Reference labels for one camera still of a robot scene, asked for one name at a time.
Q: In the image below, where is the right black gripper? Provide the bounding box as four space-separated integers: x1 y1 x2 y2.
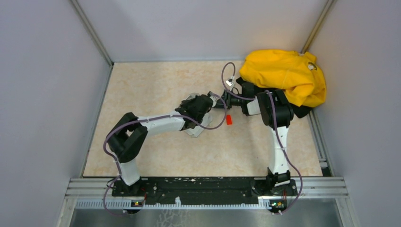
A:
215 89 245 110

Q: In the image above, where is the white cardboard box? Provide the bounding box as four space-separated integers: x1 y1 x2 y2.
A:
177 93 213 138

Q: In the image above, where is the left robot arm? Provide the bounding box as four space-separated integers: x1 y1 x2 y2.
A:
103 93 218 196

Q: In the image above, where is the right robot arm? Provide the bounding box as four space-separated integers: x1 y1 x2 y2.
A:
218 82 294 195

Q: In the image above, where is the small red block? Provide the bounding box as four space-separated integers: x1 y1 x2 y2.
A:
226 115 233 125

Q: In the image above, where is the yellow garment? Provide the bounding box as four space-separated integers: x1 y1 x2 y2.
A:
239 50 327 108

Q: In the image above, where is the black garment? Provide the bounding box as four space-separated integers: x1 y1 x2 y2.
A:
236 77 313 118

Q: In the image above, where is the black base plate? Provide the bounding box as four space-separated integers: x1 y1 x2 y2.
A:
112 177 297 205

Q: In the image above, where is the aluminium frame rail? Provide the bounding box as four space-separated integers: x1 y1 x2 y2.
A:
65 177 349 210

